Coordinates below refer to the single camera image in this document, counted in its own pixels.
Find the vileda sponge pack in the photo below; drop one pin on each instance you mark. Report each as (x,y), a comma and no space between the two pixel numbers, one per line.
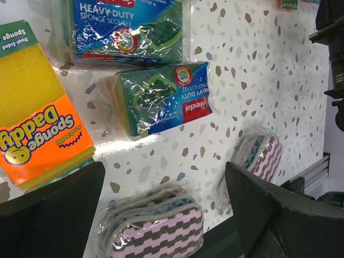
(117,31)
(148,101)

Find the Scrub Daddy sponge small pack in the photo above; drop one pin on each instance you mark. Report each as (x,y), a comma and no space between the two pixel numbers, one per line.
(287,4)

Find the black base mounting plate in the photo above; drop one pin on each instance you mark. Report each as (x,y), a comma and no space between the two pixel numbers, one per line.
(224,240)

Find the Vileda sponge pack near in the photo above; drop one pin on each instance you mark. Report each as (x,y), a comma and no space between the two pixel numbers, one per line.
(148,101)

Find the aluminium rail frame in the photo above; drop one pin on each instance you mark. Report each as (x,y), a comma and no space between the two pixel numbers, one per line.
(318,172)

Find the Vileda sponge pack middle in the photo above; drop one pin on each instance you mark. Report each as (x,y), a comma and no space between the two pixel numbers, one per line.
(117,31)

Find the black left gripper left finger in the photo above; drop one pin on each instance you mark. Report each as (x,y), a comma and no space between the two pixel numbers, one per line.
(55,220)

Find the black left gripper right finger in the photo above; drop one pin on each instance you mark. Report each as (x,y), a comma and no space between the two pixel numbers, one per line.
(275,222)

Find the pink striped sponge pack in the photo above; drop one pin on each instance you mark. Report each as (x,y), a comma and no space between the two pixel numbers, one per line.
(259,152)
(167,221)

